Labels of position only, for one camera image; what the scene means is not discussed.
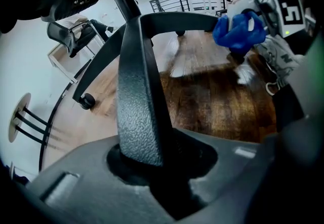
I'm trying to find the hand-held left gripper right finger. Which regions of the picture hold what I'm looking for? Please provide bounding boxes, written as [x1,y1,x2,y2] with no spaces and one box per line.
[173,128,265,224]

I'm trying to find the white desk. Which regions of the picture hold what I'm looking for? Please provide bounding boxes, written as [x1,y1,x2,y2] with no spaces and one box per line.
[48,43,79,84]

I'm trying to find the person's white sneaker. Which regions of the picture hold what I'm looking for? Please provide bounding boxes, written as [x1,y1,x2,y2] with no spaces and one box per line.
[255,35,304,96]

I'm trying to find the pale round table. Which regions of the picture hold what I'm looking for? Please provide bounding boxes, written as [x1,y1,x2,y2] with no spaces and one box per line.
[9,92,49,146]

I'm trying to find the blue cloth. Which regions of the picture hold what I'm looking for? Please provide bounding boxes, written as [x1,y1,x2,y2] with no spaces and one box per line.
[212,11,266,54]

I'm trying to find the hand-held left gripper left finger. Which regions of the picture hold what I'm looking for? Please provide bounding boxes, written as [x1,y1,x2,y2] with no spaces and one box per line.
[26,134,178,224]

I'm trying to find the person's black trousers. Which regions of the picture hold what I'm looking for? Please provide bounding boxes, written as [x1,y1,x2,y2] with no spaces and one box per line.
[273,83,306,132]

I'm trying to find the black mesh chrome chair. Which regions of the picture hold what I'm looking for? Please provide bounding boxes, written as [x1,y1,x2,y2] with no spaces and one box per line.
[47,21,104,58]

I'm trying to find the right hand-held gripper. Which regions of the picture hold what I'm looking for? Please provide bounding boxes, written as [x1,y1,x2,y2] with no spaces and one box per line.
[227,0,307,39]

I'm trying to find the black metal railing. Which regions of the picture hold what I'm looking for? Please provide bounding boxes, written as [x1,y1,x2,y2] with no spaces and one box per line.
[149,0,189,13]

